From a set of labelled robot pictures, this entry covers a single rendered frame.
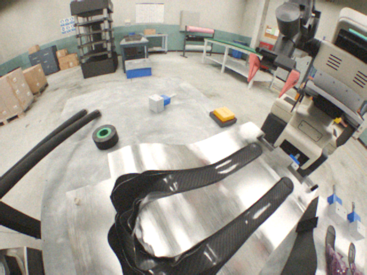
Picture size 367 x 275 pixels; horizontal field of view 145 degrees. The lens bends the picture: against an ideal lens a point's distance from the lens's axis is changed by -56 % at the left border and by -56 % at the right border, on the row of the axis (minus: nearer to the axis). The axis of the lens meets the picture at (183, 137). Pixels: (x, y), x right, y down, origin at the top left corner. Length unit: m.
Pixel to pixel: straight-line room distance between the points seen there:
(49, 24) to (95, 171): 7.19
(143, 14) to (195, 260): 6.62
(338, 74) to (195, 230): 0.69
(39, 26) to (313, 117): 7.93
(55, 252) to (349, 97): 0.98
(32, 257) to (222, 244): 0.47
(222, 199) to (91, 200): 0.24
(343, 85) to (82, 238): 0.85
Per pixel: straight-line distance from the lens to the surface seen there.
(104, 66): 4.05
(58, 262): 0.39
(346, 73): 0.69
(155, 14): 6.63
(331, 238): 0.45
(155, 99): 0.51
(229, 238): 0.21
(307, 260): 0.35
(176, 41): 6.86
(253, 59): 0.40
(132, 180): 0.19
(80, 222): 0.29
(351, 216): 0.56
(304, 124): 0.73
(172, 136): 0.43
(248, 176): 0.28
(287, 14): 0.39
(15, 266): 0.50
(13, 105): 3.85
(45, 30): 7.50
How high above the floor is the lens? 1.10
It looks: 45 degrees down
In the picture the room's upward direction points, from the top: 6 degrees clockwise
